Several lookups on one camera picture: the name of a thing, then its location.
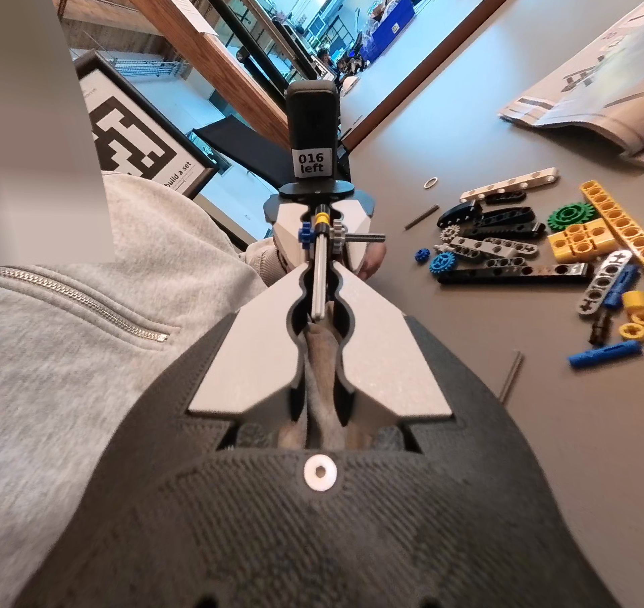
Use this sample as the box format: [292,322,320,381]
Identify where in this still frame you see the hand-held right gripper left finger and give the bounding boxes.
[186,260,311,439]

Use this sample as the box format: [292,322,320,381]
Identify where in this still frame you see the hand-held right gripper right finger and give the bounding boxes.
[329,260,454,440]

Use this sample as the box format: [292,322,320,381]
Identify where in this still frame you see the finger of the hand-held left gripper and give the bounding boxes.
[271,200,311,273]
[333,200,374,279]

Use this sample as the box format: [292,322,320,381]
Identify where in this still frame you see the lego beam and axle assembly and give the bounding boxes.
[297,205,386,321]

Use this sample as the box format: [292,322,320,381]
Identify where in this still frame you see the grey axle rod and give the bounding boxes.
[497,350,525,404]

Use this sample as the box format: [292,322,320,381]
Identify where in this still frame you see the pile of lego pieces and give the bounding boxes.
[414,166,644,370]

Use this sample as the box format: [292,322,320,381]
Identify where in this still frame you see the lego instruction booklet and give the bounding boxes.
[498,2,644,167]

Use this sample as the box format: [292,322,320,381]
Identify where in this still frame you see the person's left hand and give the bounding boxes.
[360,242,389,282]

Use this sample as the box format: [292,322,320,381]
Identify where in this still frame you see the short dark grey axle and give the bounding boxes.
[404,205,439,231]

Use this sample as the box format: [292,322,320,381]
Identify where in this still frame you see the blue plastic bin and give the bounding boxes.
[371,0,416,57]

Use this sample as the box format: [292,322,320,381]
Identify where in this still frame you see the wooden beam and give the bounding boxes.
[96,0,295,138]

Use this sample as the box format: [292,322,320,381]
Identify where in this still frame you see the framed sign with black pattern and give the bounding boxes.
[74,49,220,200]

